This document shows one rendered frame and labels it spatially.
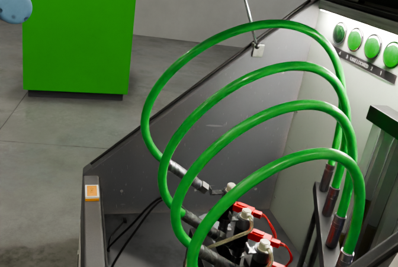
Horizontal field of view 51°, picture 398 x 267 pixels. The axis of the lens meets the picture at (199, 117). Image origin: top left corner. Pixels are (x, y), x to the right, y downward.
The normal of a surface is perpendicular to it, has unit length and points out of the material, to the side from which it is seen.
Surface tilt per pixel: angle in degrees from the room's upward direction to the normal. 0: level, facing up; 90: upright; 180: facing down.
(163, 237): 0
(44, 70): 90
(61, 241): 0
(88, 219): 0
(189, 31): 90
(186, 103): 90
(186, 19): 90
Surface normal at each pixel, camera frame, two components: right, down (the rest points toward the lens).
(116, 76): 0.26, 0.40
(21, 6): 0.54, 0.39
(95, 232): 0.15, -0.92
